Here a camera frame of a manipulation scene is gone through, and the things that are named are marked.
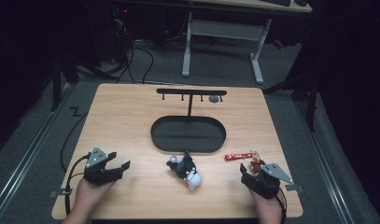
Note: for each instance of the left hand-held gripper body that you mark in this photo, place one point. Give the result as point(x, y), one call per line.
point(97, 172)

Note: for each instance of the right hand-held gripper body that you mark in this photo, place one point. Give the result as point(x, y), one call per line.
point(268, 182)

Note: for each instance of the person's left hand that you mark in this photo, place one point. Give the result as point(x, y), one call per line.
point(91, 194)

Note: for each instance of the person's right hand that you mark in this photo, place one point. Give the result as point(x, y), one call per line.
point(267, 207)

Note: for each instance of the black oval tray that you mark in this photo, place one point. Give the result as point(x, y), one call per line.
point(188, 134)

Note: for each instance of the grey round table grommet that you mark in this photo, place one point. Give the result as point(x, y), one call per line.
point(213, 99)

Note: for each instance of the black stand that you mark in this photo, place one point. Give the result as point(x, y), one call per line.
point(310, 99)
point(56, 84)

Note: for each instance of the dark computer tower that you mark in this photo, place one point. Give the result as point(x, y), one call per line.
point(106, 34)

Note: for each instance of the white-legged desk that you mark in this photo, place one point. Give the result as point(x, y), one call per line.
point(225, 29)

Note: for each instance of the grey metal table bracket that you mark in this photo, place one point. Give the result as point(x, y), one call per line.
point(294, 187)
point(58, 193)

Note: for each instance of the metal floor rail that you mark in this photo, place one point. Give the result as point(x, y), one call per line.
point(29, 149)
point(327, 168)

